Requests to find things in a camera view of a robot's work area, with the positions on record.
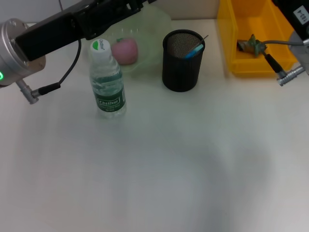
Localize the translucent green fruit bowl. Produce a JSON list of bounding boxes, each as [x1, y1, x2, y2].
[[81, 4, 172, 78]]

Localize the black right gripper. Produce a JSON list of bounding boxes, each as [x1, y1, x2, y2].
[[273, 0, 309, 34]]

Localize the pink toy peach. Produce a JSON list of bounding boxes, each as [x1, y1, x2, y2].
[[111, 37, 139, 65]]

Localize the green plastic wrapper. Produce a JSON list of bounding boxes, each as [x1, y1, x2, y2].
[[236, 33, 267, 58]]

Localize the black mesh pen holder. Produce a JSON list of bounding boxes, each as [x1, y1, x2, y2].
[[161, 29, 206, 92]]

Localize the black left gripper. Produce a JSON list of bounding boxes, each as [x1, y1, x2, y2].
[[14, 0, 114, 61]]

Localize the yellow plastic bin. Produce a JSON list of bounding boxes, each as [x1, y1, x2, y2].
[[216, 0, 300, 78]]

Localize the clear green-label water bottle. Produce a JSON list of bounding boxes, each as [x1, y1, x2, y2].
[[89, 38, 127, 119]]

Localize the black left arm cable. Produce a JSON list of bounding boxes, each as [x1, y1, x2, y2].
[[16, 38, 82, 105]]

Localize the blue safety scissors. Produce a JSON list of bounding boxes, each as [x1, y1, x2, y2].
[[184, 44, 205, 60]]

